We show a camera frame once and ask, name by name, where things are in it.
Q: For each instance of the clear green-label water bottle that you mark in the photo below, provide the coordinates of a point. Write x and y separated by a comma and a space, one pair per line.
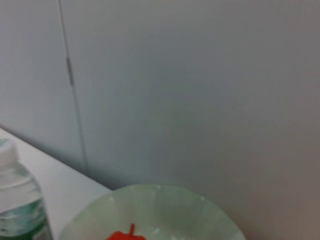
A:
20, 200

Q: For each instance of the orange-red knitted fruit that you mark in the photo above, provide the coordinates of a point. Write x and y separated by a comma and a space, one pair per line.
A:
120, 236

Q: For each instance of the wavy translucent glass fruit plate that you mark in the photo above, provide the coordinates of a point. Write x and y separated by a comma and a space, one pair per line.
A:
162, 212

